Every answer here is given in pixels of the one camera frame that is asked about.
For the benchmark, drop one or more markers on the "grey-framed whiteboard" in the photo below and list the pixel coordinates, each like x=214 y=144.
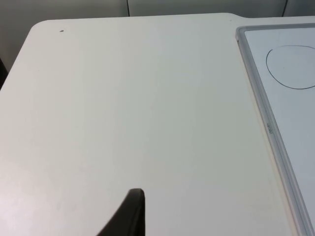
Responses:
x=283 y=103

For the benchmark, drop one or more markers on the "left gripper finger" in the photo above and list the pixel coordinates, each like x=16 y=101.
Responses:
x=134 y=216

